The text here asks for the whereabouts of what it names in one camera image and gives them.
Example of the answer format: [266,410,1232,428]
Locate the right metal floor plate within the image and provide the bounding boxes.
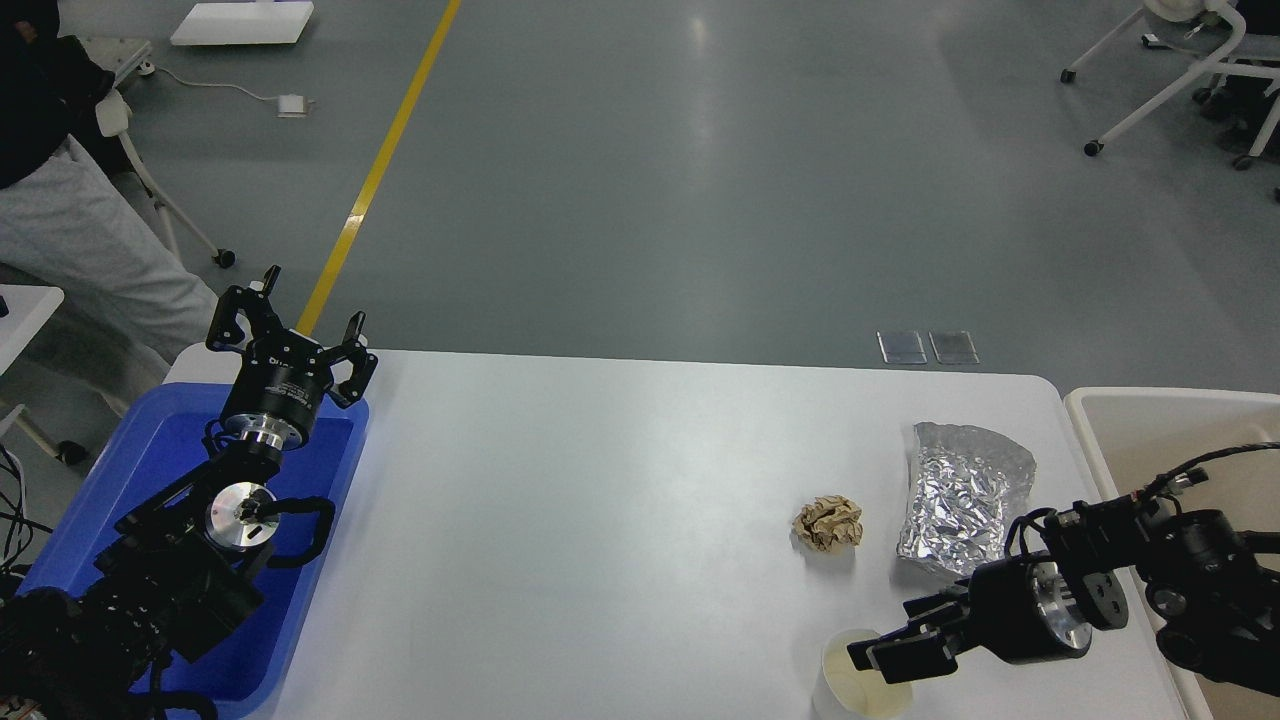
[929,331,980,365]

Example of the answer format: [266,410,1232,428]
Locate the white flat board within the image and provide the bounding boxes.
[170,1,315,47]

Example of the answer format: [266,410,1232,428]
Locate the white paper cup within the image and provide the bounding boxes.
[812,628,914,719]

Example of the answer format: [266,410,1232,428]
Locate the crumpled silver foil bag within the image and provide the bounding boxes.
[896,421,1038,579]

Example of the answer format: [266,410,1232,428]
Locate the white side table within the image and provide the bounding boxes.
[1,284,88,466]

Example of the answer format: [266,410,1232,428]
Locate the blue plastic bin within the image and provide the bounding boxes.
[19,383,369,719]

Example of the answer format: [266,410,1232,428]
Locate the metal floor plate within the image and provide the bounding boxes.
[876,331,931,365]
[929,331,980,365]

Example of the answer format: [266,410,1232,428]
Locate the left metal floor plate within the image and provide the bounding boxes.
[876,331,931,365]

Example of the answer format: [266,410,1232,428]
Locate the white rolling chair right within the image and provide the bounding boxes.
[1059,1,1279,158]

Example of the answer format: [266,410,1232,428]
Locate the white power adapter with cable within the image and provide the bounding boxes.
[150,63,316,119]

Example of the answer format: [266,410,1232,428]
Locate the crumpled brown paper ball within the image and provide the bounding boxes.
[792,495,864,553]

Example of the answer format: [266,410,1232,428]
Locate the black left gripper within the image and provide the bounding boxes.
[205,265,379,451]

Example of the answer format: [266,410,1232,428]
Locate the person in grey trousers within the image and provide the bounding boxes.
[1,1,218,363]

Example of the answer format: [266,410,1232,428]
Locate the white rolling chair left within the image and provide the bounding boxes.
[78,38,237,270]

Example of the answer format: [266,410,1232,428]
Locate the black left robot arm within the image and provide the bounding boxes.
[3,266,378,719]

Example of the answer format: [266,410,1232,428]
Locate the white rolling chair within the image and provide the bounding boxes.
[78,38,237,270]
[1059,1,1279,158]

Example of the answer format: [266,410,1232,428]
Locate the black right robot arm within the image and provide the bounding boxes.
[845,441,1279,696]

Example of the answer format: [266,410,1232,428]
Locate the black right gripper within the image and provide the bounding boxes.
[847,552,1093,684]

